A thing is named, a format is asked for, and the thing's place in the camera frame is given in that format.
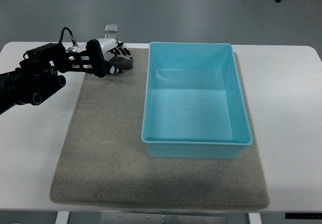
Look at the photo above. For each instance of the brown hippo toy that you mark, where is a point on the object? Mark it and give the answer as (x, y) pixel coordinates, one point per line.
(121, 62)

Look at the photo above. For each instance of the upper floor outlet plate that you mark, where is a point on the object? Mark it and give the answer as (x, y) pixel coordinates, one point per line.
(111, 28)

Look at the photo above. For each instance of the beige felt mat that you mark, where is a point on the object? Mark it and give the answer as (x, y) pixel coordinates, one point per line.
(103, 161)

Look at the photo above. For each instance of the metal table frame bracket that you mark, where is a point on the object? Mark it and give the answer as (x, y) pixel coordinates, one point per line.
(123, 217)

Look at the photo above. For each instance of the lower floor outlet plate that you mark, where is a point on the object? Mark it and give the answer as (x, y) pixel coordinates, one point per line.
(111, 36)

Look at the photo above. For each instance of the black table control panel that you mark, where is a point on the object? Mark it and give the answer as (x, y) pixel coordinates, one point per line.
(297, 215)

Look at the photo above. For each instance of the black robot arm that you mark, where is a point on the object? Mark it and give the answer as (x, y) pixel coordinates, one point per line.
(40, 74)

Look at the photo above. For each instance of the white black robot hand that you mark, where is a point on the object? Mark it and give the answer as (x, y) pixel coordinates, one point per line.
(113, 53)

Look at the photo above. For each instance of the blue plastic box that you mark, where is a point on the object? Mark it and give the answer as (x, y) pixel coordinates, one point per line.
(194, 104)

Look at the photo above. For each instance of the floor outlet plate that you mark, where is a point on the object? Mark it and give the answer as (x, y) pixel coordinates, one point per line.
(111, 36)
(111, 28)

